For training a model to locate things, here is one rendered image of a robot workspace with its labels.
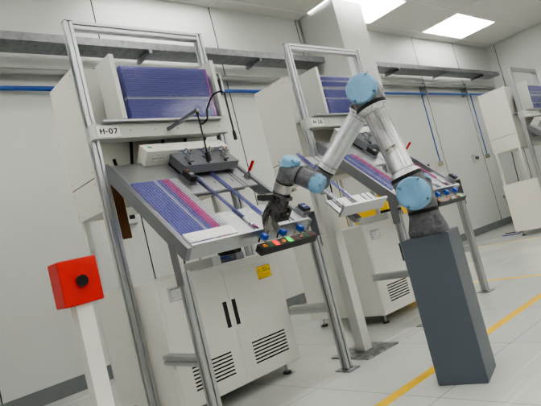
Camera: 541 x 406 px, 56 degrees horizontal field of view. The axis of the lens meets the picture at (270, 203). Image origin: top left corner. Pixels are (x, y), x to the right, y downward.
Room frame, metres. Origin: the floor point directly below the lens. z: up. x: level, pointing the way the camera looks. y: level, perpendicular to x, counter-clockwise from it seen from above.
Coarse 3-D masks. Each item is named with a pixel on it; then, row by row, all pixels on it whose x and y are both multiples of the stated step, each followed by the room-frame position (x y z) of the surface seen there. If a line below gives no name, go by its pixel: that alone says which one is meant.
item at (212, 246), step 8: (280, 224) 2.27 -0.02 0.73; (288, 224) 2.30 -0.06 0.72; (296, 224) 2.35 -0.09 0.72; (304, 224) 2.39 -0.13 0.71; (248, 232) 2.14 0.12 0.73; (256, 232) 2.17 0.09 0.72; (272, 232) 2.25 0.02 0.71; (288, 232) 2.34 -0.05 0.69; (296, 232) 2.38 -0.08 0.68; (208, 240) 2.01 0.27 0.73; (216, 240) 2.03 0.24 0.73; (224, 240) 2.06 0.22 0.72; (232, 240) 2.09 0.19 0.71; (240, 240) 2.13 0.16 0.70; (248, 240) 2.17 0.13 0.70; (256, 240) 2.21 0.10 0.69; (192, 248) 1.96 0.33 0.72; (200, 248) 1.99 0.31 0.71; (208, 248) 2.02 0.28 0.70; (216, 248) 2.05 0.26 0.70; (224, 248) 2.09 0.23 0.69; (232, 248) 2.12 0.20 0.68; (192, 256) 1.99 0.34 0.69; (200, 256) 2.02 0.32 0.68
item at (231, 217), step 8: (248, 208) 2.36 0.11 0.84; (264, 208) 2.41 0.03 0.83; (224, 216) 2.24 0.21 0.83; (232, 216) 2.26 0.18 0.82; (248, 216) 2.30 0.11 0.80; (256, 216) 2.32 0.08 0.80; (296, 216) 2.42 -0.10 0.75; (168, 224) 2.07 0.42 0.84; (232, 224) 2.20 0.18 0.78; (240, 224) 2.22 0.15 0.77; (248, 224) 2.23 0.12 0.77; (256, 224) 2.26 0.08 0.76; (176, 232) 2.04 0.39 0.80; (240, 232) 2.17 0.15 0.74; (184, 240) 2.00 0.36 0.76
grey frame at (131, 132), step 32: (64, 32) 2.32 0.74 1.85; (128, 128) 2.40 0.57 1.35; (160, 128) 2.51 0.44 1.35; (192, 128) 2.64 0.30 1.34; (224, 128) 2.78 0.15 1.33; (96, 160) 2.30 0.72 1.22; (320, 256) 2.43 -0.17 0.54; (128, 288) 2.31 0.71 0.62; (192, 288) 1.95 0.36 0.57; (192, 320) 1.93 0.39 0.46
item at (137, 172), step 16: (128, 176) 2.32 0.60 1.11; (144, 176) 2.36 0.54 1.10; (160, 176) 2.40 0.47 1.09; (176, 176) 2.44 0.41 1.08; (208, 176) 2.53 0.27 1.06; (224, 176) 2.58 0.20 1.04; (240, 176) 2.63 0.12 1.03; (192, 192) 2.35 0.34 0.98; (208, 192) 2.40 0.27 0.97; (224, 192) 2.54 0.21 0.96
